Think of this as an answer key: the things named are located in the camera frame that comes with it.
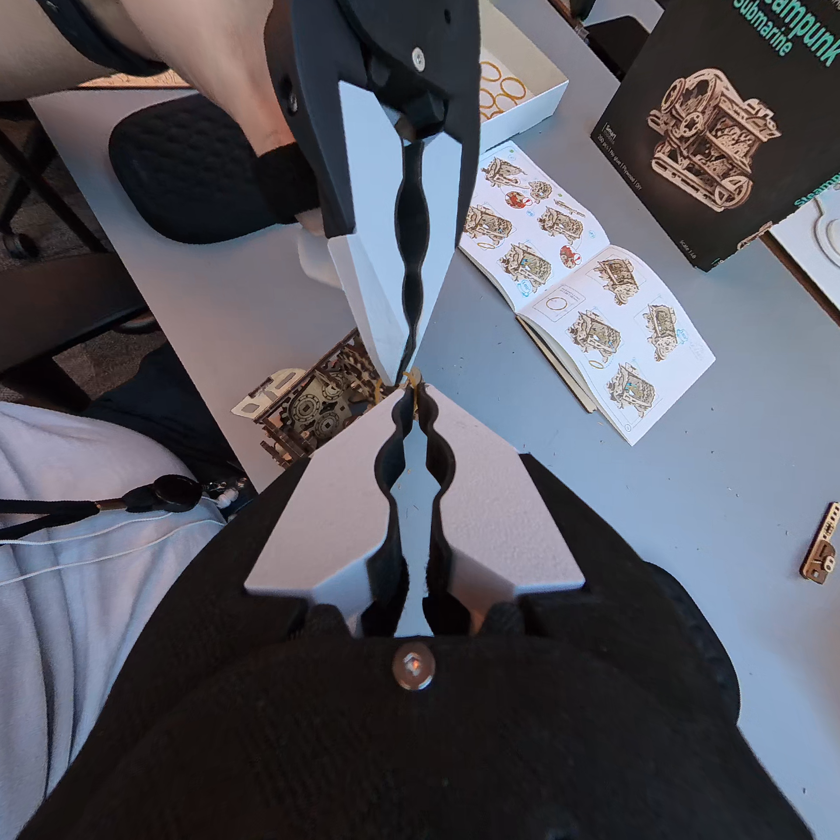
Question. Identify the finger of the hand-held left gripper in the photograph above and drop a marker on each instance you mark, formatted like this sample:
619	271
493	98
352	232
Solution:
371	197
441	197

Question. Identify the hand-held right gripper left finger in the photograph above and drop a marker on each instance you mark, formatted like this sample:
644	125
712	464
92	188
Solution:
328	525

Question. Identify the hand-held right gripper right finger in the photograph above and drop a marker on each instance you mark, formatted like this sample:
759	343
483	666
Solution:
505	525

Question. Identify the small wooden piece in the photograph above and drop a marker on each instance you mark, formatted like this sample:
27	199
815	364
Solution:
412	376

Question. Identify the person's left forearm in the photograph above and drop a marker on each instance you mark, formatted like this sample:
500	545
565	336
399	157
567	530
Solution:
33	46

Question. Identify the grey desk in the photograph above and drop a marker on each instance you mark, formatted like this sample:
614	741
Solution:
656	492

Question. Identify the person's left hand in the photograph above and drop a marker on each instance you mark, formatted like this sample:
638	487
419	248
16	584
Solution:
210	39

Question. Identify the wooden mechanical model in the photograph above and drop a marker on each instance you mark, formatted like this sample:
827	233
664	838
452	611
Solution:
315	407

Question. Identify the pile of yellow rubber bands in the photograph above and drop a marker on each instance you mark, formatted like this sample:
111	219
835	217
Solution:
493	71

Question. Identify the white cardboard box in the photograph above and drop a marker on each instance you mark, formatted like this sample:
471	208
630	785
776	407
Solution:
548	98

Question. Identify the black padded wrist rest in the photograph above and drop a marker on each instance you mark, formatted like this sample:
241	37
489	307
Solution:
184	170

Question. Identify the laser-cut plywood sheet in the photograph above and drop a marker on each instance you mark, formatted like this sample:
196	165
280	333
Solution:
131	80

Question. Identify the open instruction booklet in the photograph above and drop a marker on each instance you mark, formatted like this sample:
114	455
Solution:
590	315

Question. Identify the black model kit box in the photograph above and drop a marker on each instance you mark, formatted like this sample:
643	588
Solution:
630	164

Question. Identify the black case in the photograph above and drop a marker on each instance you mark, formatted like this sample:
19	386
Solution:
617	46

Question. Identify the black wristband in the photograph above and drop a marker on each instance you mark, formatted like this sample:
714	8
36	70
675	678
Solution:
85	33

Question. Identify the person's white shirt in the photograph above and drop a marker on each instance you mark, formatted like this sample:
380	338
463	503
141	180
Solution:
65	623

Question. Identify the small wooden part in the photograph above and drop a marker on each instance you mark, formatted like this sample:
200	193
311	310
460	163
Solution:
817	558

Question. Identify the black chair base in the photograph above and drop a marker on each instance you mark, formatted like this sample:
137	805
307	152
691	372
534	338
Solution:
14	244

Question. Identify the pale cut-out parts sheet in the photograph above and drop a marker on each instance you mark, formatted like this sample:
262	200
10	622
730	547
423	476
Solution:
807	262

